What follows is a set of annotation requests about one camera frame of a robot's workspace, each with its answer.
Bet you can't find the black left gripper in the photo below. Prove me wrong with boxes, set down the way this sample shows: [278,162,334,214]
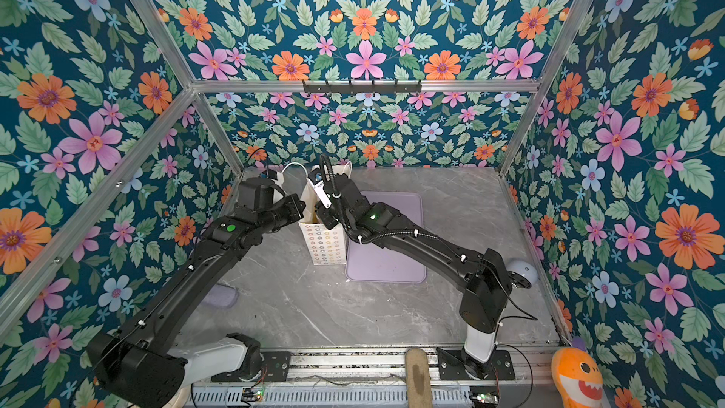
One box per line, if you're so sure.
[254,193,310,236]

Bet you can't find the white paper gift bag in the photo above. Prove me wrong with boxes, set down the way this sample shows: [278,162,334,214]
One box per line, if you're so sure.
[281,162,349,266]

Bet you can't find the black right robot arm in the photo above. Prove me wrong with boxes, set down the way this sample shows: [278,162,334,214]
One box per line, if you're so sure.
[308,155,514,365]

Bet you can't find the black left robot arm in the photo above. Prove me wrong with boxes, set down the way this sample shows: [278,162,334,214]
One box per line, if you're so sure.
[86,178,305,407]

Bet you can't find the lilac rectangular tray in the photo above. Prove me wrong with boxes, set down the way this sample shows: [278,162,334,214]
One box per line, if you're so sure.
[344,191,428,285]

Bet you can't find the lilac flat pad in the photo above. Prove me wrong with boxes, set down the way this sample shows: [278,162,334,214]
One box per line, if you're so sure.
[202,284,239,309]

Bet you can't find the orange shark plush toy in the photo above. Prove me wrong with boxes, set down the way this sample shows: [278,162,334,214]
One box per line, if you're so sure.
[551,337,604,407]

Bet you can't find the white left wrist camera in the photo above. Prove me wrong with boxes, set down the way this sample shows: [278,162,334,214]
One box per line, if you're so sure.
[261,168,284,186]

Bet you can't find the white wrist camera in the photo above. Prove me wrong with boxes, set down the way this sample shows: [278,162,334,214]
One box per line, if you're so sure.
[261,168,284,186]
[308,169,332,209]

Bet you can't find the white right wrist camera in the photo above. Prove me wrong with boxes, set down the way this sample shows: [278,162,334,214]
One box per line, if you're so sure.
[308,169,332,209]

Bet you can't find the black wall hook rail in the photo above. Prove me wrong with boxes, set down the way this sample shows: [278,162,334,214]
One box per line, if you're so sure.
[302,80,423,94]

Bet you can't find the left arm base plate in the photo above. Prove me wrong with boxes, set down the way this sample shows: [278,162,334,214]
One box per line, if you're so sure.
[250,351,292,383]

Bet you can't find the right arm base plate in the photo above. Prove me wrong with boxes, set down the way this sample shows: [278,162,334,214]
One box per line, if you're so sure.
[435,347,515,382]

